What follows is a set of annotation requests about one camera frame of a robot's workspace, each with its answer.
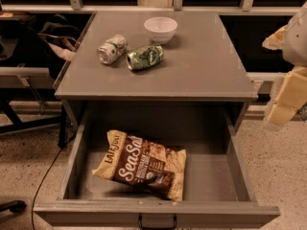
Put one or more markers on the dark bag with strap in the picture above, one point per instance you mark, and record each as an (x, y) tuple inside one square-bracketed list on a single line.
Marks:
[(61, 39)]

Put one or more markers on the grey cabinet counter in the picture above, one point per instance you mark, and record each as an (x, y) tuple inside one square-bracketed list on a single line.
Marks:
[(171, 77)]

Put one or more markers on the white bowl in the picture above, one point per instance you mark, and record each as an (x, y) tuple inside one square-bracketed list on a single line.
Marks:
[(160, 29)]

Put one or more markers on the black chair base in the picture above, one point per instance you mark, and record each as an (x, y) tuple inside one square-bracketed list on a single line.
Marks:
[(15, 206)]

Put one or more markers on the metal window railing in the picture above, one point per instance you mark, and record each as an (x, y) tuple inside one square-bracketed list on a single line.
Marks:
[(153, 0)]

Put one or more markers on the dark green soda can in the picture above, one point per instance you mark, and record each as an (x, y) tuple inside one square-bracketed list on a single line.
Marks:
[(145, 57)]

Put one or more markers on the white green soda can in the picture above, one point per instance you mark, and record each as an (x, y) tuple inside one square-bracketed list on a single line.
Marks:
[(112, 49)]

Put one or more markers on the open grey top drawer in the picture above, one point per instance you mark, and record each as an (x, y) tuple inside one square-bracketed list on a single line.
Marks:
[(217, 192)]

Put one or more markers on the brown sea salt chip bag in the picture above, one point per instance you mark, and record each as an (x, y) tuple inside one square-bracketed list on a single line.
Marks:
[(144, 164)]

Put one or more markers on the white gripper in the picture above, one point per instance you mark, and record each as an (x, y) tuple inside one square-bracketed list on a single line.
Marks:
[(295, 44)]

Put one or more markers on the black drawer handle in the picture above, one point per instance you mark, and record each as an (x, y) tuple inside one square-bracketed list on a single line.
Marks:
[(157, 222)]

